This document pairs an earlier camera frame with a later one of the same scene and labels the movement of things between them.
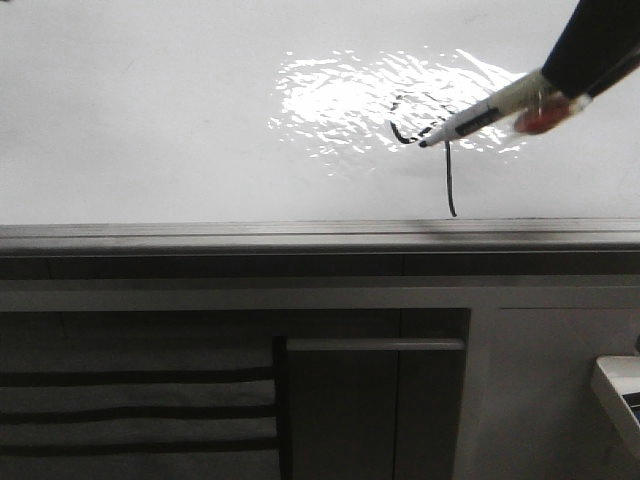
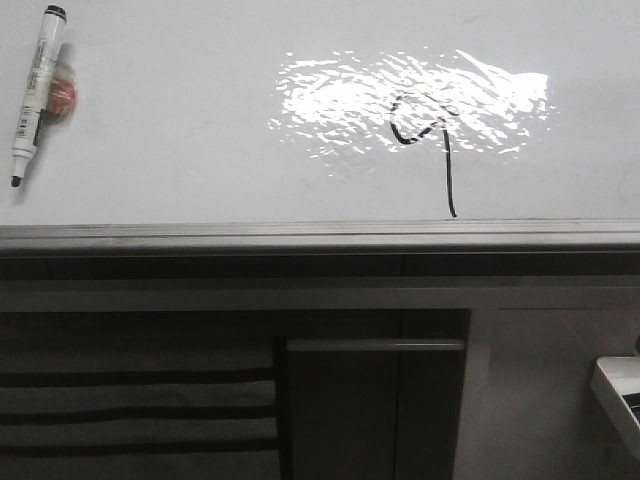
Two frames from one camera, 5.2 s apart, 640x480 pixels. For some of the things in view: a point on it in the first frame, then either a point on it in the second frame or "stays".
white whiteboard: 295,110 stays
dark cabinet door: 375,408 stays
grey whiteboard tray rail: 512,238 stays
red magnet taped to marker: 543,113 -> 63,93
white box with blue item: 615,383 stays
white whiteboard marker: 505,104 -> 39,91
